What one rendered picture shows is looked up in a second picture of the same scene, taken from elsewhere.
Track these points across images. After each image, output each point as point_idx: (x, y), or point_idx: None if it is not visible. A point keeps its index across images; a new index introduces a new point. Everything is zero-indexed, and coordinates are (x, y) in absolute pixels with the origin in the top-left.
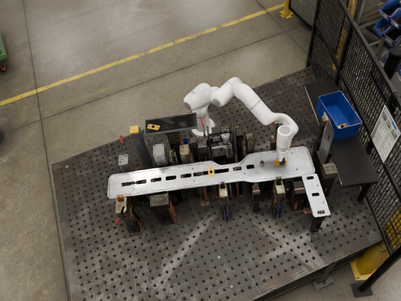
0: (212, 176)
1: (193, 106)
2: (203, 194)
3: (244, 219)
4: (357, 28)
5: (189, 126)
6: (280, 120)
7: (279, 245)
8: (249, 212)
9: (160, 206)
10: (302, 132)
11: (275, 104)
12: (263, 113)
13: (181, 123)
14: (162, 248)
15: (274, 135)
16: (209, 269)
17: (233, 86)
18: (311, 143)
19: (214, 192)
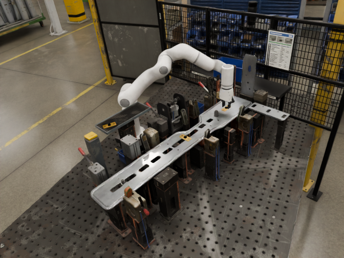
0: (190, 138)
1: (131, 100)
2: (185, 168)
3: (228, 171)
4: (214, 7)
5: (143, 110)
6: (216, 65)
7: (270, 169)
8: (227, 165)
9: (171, 180)
10: None
11: None
12: (207, 59)
13: (132, 112)
14: (187, 236)
15: (209, 91)
16: (244, 219)
17: (172, 49)
18: None
19: (188, 167)
